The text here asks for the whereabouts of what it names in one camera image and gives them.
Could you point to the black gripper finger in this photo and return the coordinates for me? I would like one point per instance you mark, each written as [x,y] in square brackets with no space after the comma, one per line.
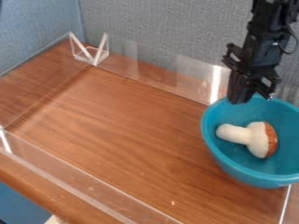
[237,87]
[249,85]

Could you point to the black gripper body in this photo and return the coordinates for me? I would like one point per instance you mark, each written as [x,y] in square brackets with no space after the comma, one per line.
[257,57]

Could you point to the white toy mushroom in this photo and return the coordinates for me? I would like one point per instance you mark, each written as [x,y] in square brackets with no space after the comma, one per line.
[257,136]

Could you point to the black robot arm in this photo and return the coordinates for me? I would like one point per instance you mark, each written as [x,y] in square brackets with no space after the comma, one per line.
[273,15]

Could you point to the blue plastic bowl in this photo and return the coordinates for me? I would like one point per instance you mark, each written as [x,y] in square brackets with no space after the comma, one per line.
[271,172]

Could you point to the clear acrylic barrier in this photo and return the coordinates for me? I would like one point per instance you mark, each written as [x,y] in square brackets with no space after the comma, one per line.
[100,141]

